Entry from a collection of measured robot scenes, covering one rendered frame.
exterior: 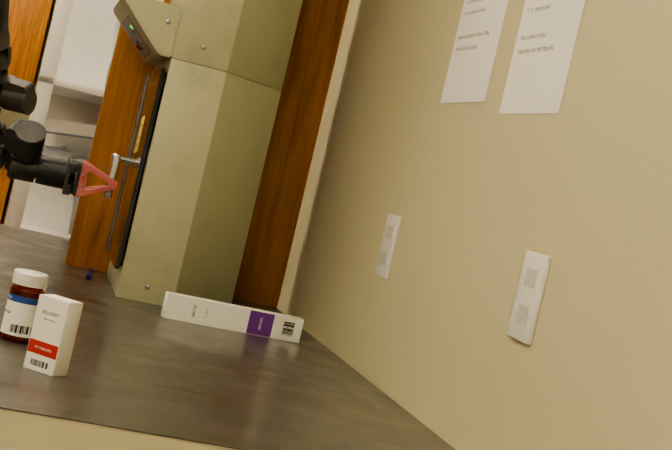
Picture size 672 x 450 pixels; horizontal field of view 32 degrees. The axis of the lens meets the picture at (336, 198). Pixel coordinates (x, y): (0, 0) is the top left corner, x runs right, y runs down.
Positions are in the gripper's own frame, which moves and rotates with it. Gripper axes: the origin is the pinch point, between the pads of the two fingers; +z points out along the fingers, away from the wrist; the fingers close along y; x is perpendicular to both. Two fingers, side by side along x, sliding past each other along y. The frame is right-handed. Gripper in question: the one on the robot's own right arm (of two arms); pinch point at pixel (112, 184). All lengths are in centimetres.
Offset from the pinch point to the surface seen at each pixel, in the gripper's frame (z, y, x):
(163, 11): 1.9, -3.2, -34.9
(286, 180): 40, 32, -6
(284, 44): 28.4, 9.0, -34.9
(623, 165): 49, -109, -26
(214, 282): 24.3, 2.0, 15.4
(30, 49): -32, 518, -14
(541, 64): 49, -78, -38
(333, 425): 28, -90, 15
